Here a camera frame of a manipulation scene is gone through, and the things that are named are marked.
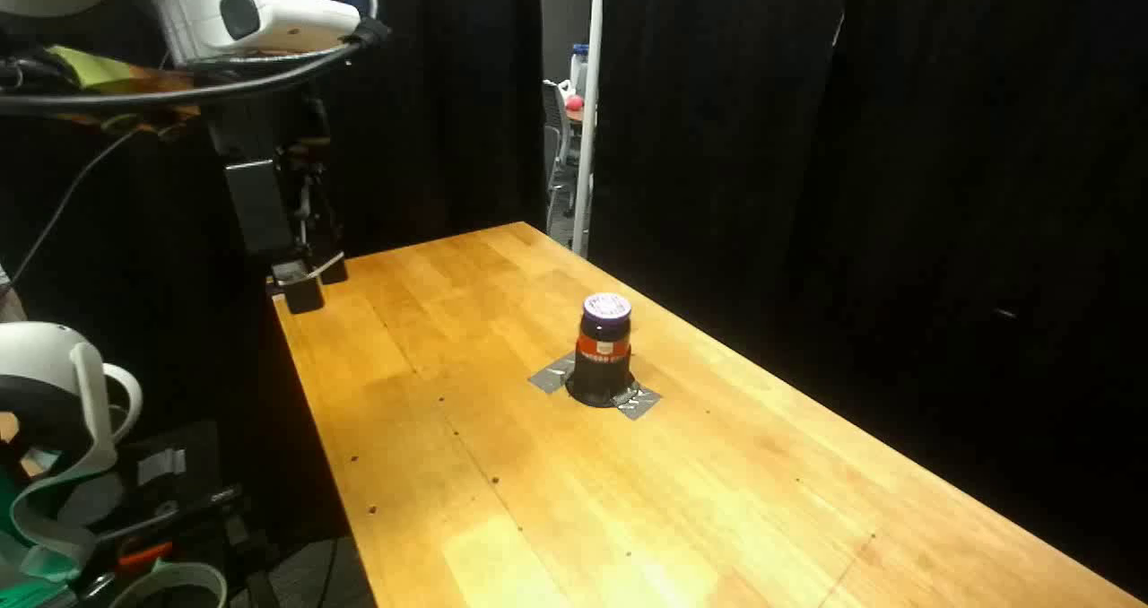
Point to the white headset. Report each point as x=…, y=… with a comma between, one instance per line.
x=54, y=384

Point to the white pole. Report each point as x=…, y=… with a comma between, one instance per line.
x=587, y=124

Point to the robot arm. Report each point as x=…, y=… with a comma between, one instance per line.
x=224, y=7

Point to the office chair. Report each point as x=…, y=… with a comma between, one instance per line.
x=556, y=142

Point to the yellow-green cloth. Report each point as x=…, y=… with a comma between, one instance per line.
x=90, y=68

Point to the red ball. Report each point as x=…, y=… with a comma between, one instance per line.
x=574, y=102

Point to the grey tape piece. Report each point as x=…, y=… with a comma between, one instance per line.
x=639, y=401
x=552, y=375

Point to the dark cup with orange band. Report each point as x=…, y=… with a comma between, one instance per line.
x=603, y=366

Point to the clear bottle with blue cap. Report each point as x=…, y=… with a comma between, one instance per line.
x=579, y=70

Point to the black curtain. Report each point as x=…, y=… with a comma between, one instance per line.
x=897, y=142

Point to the pale rubber band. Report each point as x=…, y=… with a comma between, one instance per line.
x=327, y=261

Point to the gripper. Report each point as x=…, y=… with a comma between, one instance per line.
x=260, y=128

